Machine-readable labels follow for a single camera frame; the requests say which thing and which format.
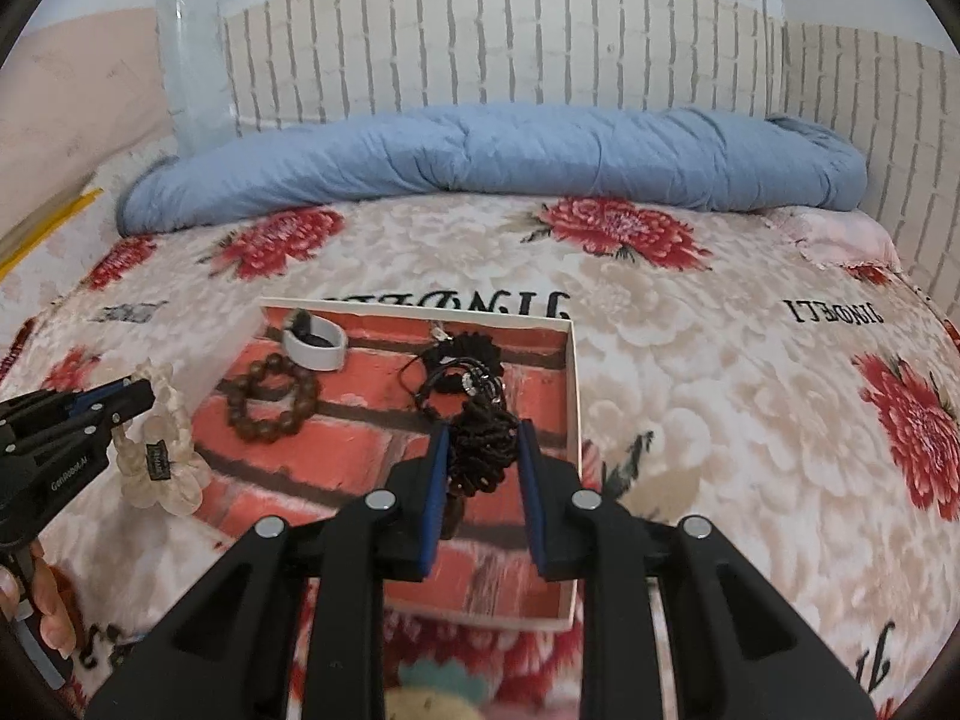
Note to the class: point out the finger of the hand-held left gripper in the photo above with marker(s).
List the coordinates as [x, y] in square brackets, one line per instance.
[127, 401]
[45, 409]

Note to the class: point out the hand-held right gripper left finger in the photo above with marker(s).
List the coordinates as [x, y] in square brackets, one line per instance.
[431, 495]

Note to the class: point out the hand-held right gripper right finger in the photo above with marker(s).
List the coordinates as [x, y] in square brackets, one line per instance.
[531, 495]

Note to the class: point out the cream scrunchie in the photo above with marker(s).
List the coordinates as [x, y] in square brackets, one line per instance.
[172, 480]

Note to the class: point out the brick-lined white jewelry box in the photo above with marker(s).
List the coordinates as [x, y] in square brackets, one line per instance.
[360, 435]

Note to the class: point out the black scrunchie with flower charm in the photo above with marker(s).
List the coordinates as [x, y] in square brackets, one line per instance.
[472, 349]

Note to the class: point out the white bangle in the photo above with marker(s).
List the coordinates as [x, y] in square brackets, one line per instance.
[322, 356]

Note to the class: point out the person's left hand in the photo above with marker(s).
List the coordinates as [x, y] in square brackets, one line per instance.
[49, 600]

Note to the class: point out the yellow board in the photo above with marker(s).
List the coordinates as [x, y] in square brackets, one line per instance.
[67, 214]

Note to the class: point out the red floral printed blanket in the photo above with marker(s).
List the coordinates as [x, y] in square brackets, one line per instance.
[712, 405]

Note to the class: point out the rolled blue quilt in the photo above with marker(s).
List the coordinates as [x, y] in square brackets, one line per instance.
[487, 150]

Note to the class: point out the clear plastic sheet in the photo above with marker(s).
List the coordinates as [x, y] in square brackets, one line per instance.
[195, 52]

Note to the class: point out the pink pillow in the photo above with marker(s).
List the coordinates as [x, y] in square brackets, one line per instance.
[840, 236]

